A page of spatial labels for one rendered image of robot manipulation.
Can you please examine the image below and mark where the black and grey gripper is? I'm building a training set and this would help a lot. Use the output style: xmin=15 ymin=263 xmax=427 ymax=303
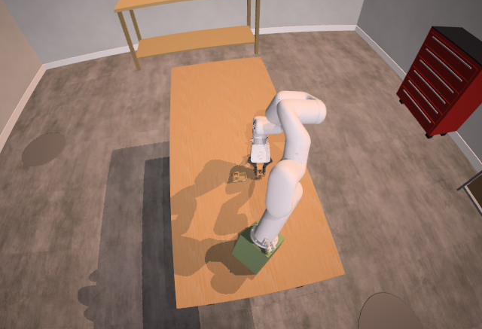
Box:
xmin=248 ymin=143 xmax=273 ymax=175

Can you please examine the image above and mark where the wooden tray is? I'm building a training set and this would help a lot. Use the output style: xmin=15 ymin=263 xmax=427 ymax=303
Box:
xmin=232 ymin=172 xmax=247 ymax=182

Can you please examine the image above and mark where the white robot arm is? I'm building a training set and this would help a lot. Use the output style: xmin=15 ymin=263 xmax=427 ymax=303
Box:
xmin=250 ymin=91 xmax=326 ymax=252

